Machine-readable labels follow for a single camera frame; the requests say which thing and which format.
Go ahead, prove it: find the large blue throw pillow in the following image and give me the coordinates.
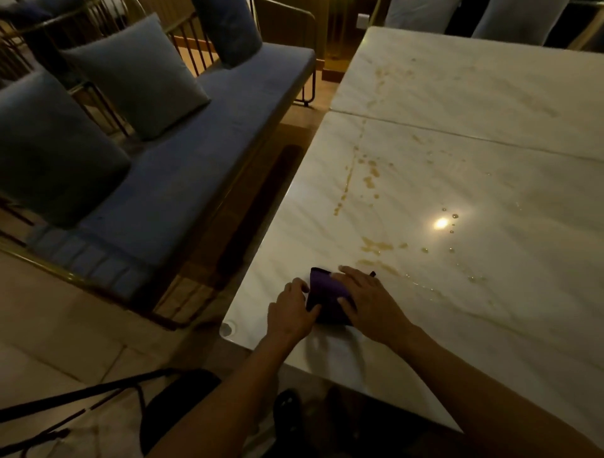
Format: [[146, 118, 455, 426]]
[[0, 69, 133, 230]]

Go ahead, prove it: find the blue cushioned metal-frame sofa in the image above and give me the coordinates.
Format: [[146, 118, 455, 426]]
[[0, 0, 318, 331]]

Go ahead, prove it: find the grey-blue square throw pillow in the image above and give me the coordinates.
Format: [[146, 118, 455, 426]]
[[60, 12, 211, 142]]

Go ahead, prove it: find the dark blue throw pillow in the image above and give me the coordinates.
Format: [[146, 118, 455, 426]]
[[191, 0, 263, 70]]

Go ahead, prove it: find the person's black shoe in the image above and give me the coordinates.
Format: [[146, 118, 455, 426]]
[[273, 388, 307, 458]]

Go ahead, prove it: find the person's right forearm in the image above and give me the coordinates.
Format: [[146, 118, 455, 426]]
[[390, 326, 604, 458]]

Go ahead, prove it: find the person's left hand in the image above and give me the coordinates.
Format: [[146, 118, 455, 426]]
[[266, 277, 322, 345]]

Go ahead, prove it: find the grey upholstered chair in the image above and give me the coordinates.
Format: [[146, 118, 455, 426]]
[[384, 0, 461, 35], [471, 0, 571, 47]]

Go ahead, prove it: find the purple cleaning cloth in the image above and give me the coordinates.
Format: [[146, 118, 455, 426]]
[[306, 267, 377, 327]]

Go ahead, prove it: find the person's right hand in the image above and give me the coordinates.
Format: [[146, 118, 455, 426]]
[[330, 265, 416, 350]]

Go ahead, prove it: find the person's left forearm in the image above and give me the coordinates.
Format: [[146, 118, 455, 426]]
[[146, 330, 307, 458]]

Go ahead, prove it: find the black metal folding chair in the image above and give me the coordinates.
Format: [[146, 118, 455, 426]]
[[0, 367, 222, 458]]

